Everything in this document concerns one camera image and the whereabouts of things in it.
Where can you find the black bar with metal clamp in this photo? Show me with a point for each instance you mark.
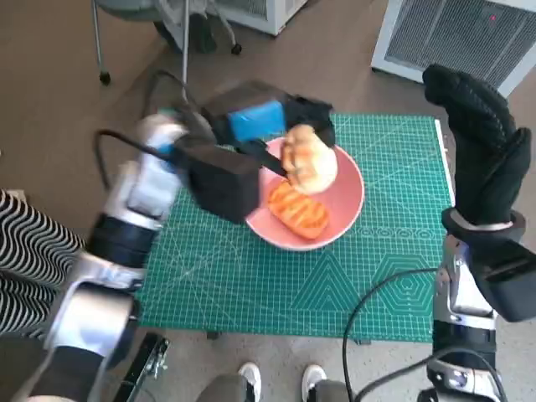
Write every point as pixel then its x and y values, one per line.
pixel 144 360

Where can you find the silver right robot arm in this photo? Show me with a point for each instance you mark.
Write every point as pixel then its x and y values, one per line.
pixel 460 335

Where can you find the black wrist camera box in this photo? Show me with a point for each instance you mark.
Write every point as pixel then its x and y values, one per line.
pixel 506 285
pixel 222 184

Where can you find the round toy bread bun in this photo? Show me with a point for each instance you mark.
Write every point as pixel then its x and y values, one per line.
pixel 312 163

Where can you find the long striped toy bread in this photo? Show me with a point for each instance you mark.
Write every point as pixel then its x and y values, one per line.
pixel 301 213

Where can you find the green cutting mat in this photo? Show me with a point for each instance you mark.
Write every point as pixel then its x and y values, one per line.
pixel 251 285

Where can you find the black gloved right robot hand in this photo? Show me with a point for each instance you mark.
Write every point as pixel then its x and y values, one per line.
pixel 481 159

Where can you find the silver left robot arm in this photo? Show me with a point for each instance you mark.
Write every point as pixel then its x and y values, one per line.
pixel 142 188

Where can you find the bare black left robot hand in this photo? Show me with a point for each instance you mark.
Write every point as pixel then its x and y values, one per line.
pixel 255 119

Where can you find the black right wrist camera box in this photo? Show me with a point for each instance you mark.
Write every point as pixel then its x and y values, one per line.
pixel 506 285

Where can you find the small white mesh cabinet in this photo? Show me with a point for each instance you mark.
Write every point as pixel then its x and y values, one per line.
pixel 272 12

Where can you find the large white mesh cabinet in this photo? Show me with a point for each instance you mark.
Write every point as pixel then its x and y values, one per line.
pixel 452 29

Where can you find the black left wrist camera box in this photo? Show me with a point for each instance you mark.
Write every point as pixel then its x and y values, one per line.
pixel 222 184

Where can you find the pink bowl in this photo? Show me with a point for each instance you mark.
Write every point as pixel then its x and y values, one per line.
pixel 343 201

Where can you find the black table bracket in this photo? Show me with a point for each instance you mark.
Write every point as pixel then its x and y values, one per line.
pixel 364 342
pixel 214 335

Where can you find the grey office chair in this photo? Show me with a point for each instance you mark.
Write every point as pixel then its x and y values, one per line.
pixel 95 42

